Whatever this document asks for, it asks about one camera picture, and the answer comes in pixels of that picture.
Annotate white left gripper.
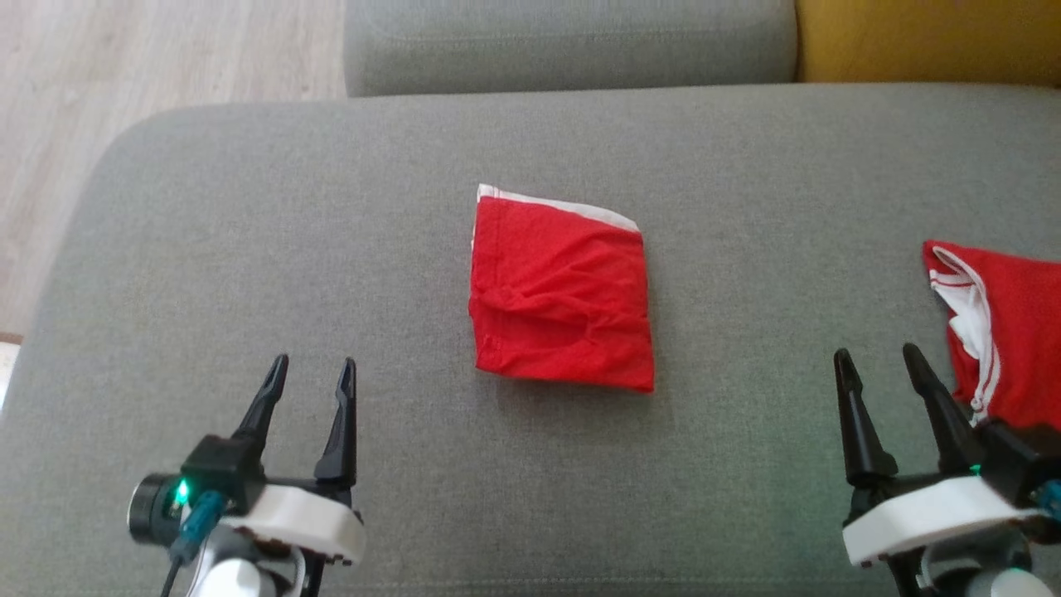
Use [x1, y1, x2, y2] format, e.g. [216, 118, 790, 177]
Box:
[218, 354, 366, 567]

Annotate grey back cushion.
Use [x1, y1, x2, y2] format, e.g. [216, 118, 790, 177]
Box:
[343, 0, 798, 99]

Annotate large grey sofa chaise cushion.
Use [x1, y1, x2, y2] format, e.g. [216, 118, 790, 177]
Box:
[0, 83, 1061, 597]

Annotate red basketball jersey white sleeves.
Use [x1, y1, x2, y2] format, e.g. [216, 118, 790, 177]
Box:
[922, 240, 1061, 432]

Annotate yellow sofa backrest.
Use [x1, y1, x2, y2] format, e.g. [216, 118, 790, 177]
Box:
[794, 0, 1061, 90]

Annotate red basketball shorts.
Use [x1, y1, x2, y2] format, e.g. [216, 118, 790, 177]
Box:
[468, 183, 656, 395]

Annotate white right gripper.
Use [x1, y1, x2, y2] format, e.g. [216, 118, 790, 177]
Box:
[833, 342, 1047, 570]

